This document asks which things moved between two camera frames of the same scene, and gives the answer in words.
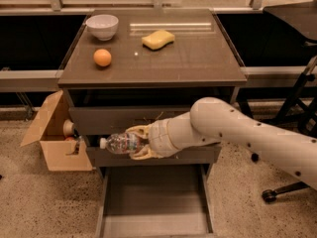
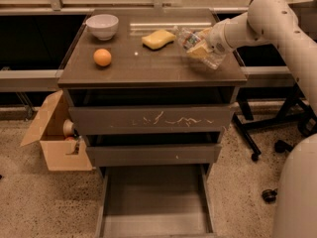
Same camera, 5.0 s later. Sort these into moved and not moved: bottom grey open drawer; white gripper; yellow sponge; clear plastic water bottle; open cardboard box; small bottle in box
Moved: white gripper; clear plastic water bottle
Not moved: bottom grey open drawer; open cardboard box; yellow sponge; small bottle in box
